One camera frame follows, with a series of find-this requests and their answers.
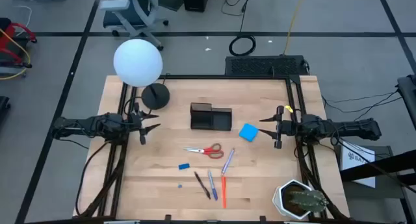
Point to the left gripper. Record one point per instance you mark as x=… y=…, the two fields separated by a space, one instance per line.
x=135 y=123

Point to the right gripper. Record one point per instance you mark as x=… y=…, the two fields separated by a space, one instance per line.
x=287 y=128

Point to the blue curved plastic piece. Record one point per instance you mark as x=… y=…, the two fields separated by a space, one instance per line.
x=249 y=132

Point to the lavender pen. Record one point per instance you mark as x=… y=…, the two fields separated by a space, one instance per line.
x=228 y=161

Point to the orange highlighter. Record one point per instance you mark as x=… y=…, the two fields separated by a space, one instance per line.
x=224 y=191

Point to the black pen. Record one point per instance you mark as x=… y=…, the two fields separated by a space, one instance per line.
x=202 y=185

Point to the purple-blue permanent marker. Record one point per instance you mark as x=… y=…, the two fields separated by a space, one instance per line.
x=213 y=185

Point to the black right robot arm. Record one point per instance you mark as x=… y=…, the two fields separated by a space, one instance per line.
x=341 y=128

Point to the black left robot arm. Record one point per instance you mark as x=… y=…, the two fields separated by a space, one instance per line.
x=84 y=125

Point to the black mesh desk organizer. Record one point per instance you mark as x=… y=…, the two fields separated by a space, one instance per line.
x=211 y=118

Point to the grey office chair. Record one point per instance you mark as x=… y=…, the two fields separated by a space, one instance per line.
x=123 y=13

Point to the white globe table lamp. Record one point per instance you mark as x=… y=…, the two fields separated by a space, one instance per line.
x=138 y=63

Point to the black perforated computer case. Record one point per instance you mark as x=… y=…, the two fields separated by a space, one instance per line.
x=260 y=66

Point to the cactus in white hexagonal pot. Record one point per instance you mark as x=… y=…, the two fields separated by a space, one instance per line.
x=286 y=201

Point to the white printed paper sheet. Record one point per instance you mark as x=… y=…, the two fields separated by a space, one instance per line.
x=360 y=167

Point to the black support beam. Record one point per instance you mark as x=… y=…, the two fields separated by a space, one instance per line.
x=390 y=162

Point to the dark grey side table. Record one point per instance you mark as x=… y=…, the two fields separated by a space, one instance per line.
x=383 y=198

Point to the black computer tower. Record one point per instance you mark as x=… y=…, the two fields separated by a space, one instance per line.
x=196 y=0

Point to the grey side desk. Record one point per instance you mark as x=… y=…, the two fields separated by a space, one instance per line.
x=409 y=97

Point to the red and black cart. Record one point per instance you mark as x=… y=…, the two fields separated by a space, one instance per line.
x=9 y=30

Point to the black aluminium table frame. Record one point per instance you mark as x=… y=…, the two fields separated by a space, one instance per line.
x=227 y=77

